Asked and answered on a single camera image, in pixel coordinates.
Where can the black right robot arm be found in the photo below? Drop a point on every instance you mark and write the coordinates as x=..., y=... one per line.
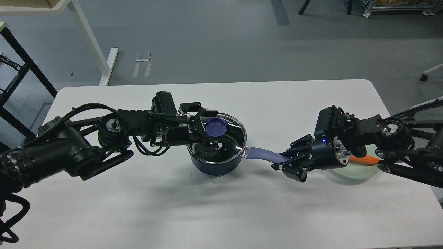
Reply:
x=406, y=147

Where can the black furniture legs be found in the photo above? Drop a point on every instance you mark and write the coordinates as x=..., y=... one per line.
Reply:
x=328, y=5

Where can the orange toy carrot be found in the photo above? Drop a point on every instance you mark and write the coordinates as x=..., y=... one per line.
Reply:
x=365, y=161

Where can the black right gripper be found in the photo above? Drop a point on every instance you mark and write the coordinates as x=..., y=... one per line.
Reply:
x=322, y=154

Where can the metal wheeled cart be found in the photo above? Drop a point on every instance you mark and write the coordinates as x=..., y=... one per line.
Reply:
x=425, y=7

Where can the clear glass plate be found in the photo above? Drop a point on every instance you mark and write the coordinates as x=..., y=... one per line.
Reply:
x=353, y=173

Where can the black metal rack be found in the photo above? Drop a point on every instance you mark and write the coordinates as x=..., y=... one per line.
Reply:
x=22, y=70

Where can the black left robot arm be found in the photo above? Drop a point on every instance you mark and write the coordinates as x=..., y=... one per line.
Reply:
x=93, y=138

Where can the white desk frame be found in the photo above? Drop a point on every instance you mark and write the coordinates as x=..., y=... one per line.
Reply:
x=56, y=7

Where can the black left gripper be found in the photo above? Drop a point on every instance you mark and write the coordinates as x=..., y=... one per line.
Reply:
x=172, y=130

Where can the glass lid purple knob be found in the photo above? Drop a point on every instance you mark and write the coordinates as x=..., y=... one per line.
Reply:
x=232, y=134

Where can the white office chair base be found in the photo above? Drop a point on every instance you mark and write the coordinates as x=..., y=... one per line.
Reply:
x=423, y=78

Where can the dark blue saucepan purple handle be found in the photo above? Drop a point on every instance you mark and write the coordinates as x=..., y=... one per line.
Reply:
x=248, y=153

